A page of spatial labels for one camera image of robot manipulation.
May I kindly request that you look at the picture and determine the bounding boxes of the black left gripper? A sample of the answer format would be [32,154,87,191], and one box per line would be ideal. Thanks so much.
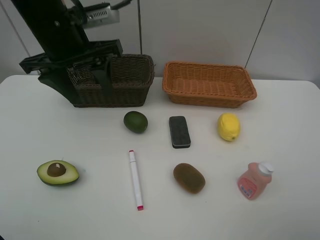
[19,39,123,105]

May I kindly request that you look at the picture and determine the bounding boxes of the whole green avocado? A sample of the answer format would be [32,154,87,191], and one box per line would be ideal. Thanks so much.
[123,111,148,134]

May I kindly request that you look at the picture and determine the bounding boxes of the halved avocado with pit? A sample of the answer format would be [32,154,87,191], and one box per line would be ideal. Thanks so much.
[36,160,80,187]

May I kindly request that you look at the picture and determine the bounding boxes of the black whiteboard eraser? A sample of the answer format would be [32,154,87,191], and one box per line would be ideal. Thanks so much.
[169,116,191,149]

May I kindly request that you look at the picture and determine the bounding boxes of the white marker with pink caps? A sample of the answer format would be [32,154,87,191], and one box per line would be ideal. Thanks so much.
[129,150,144,211]

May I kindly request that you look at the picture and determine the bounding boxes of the brown kiwi fruit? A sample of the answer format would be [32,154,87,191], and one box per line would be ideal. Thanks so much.
[173,163,206,194]

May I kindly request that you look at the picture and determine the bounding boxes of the yellow lemon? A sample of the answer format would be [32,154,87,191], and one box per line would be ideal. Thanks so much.
[217,113,241,142]

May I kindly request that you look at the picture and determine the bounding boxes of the pink bottle with white cap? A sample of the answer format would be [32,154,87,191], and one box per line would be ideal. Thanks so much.
[237,162,274,201]

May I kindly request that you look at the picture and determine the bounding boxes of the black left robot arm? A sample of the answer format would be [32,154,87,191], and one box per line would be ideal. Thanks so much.
[13,0,129,108]

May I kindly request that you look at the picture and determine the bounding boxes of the dark brown wicker basket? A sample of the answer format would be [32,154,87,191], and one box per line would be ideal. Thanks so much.
[67,54,155,108]

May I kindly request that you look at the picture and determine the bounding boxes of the orange wicker basket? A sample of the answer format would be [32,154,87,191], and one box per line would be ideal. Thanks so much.
[162,61,258,108]

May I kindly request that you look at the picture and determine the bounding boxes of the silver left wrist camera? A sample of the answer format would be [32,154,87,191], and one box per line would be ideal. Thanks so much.
[82,2,120,29]

